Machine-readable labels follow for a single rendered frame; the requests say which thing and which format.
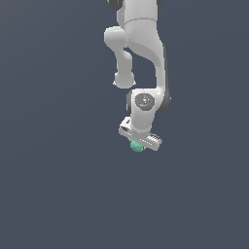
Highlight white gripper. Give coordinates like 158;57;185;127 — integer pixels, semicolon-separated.
118;117;163;152

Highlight small green object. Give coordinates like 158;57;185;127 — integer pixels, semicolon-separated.
129;140;144;153

